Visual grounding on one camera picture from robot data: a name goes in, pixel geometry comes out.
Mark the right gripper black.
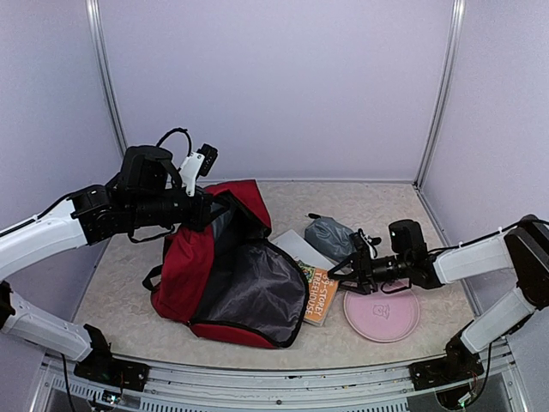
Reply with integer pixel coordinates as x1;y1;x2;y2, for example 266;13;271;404
327;251;411;295

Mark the orange treehouse book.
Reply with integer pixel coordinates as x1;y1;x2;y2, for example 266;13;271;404
297;260;338;326

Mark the white large book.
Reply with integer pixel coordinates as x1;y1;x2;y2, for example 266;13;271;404
271;230;335;270

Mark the red student backpack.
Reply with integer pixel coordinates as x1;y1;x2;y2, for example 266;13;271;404
142;179;309;348

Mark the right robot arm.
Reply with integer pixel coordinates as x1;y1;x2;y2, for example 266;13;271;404
328;215;548;381

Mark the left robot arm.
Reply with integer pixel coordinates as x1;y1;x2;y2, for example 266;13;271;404
1;144;218;382

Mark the grey fabric pouch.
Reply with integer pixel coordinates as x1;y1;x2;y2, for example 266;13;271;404
304;213;355;263

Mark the pink round plate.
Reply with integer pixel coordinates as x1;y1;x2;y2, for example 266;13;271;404
343;291;420;343

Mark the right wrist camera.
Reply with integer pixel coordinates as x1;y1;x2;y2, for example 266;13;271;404
349;228;382;257

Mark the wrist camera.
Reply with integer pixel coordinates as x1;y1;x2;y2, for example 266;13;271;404
179;143;219;197
349;228;382;257

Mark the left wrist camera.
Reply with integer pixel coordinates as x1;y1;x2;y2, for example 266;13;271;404
179;143;219;197

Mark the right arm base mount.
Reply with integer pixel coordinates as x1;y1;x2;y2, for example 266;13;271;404
408;335;485;391

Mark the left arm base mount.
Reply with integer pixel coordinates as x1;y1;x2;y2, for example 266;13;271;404
74;324;149;392

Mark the left metal corner post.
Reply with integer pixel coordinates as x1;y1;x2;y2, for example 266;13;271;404
85;0;128;156

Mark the metal corner post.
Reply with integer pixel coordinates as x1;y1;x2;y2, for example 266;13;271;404
413;0;467;191
85;0;128;156

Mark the front metal rail frame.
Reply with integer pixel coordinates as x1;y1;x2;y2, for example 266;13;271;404
28;342;531;411

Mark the right metal corner post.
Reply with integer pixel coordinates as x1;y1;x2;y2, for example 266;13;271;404
413;0;467;191

